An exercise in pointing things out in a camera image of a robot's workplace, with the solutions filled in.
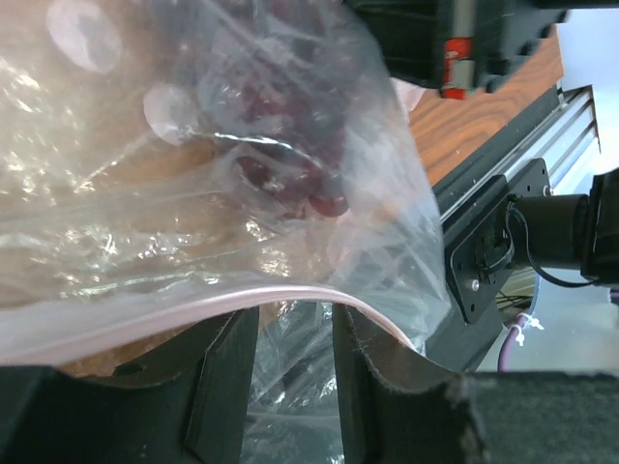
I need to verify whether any red fake grape bunch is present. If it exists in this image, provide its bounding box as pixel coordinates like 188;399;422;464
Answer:
235;77;349;218

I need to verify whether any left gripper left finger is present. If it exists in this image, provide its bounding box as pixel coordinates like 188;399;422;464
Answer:
1;308;259;463

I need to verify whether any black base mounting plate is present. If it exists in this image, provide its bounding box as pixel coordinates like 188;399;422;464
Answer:
427;87;562;371

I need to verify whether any clear zip top bag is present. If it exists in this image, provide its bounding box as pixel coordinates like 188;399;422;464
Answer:
1;1;450;463

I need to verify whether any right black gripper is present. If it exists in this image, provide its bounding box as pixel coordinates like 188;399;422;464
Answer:
345;0;570;101

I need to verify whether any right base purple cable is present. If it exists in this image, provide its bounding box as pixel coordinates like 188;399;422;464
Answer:
497;308;545;373

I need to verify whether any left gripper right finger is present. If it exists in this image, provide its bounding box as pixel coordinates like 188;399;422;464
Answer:
332;304;619;464

